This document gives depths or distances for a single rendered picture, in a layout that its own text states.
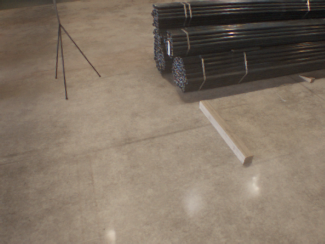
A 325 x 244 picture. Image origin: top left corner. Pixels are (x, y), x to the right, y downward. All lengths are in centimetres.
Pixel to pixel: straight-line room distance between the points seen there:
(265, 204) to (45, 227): 181
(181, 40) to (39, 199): 227
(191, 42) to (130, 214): 207
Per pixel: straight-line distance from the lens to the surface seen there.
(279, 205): 224
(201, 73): 308
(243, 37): 337
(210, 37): 312
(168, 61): 348
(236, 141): 247
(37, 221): 219
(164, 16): 328
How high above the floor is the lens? 174
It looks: 39 degrees down
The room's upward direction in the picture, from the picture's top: straight up
